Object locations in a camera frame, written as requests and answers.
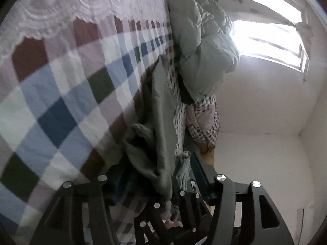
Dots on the checkered bed sheet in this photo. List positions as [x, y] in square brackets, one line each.
[63, 94]

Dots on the dark green shirt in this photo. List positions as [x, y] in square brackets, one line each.
[155, 122]

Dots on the checkered folded quilt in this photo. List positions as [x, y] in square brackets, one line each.
[204, 122]

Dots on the light green puffy quilt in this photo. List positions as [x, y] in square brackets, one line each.
[204, 43]

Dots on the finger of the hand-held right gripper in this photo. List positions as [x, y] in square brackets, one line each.
[190, 209]
[150, 219]

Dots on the person's right hand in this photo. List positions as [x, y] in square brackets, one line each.
[173, 224]

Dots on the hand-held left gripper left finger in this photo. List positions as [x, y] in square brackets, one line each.
[119, 186]

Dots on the light green garment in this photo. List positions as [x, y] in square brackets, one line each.
[184, 168]

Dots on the window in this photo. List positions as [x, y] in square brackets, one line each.
[268, 48]

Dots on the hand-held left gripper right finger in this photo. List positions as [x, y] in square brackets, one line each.
[199, 173]

